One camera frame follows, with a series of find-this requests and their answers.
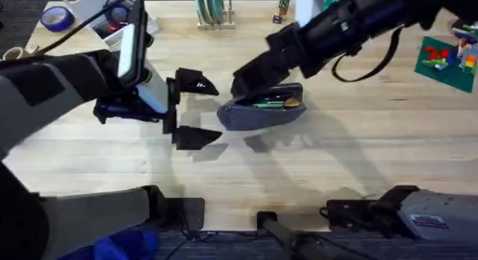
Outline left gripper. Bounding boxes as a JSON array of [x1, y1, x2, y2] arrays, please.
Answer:
[[89, 49, 224, 152]]

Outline blue-grey zip bag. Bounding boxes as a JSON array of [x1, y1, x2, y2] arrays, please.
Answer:
[[216, 82, 308, 132]]

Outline wooden peg rack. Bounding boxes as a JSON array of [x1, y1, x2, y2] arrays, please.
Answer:
[[196, 0, 237, 31]]

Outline teal plate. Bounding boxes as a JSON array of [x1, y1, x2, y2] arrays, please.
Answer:
[[194, 0, 210, 25], [208, 0, 226, 25]]

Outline left wrist upright plate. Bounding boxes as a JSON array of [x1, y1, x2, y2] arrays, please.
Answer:
[[117, 0, 149, 87]]

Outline white box with clutter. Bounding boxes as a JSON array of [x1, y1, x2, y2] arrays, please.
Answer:
[[55, 0, 161, 52]]

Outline blue cloth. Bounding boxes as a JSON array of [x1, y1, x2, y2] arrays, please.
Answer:
[[58, 229, 160, 260]]

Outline blue tape roll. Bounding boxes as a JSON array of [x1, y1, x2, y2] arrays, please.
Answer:
[[40, 5, 75, 33]]

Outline green board with blocks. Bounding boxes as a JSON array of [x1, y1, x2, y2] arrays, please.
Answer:
[[413, 34, 478, 94]]

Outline tan tape roll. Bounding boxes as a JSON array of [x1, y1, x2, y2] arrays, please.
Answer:
[[1, 46, 25, 61]]

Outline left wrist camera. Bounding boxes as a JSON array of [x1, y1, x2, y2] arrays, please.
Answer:
[[92, 91, 166, 125]]

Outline white post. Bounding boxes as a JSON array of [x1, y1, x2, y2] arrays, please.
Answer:
[[294, 0, 325, 28]]

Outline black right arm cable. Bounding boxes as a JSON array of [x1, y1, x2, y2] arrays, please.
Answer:
[[331, 26, 403, 84]]

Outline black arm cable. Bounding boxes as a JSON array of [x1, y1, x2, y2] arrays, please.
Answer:
[[331, 26, 403, 84], [35, 0, 135, 55]]

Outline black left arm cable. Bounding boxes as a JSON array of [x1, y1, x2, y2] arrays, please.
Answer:
[[35, 0, 135, 55]]

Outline black bracket bar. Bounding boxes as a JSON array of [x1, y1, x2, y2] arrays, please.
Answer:
[[256, 211, 337, 260]]

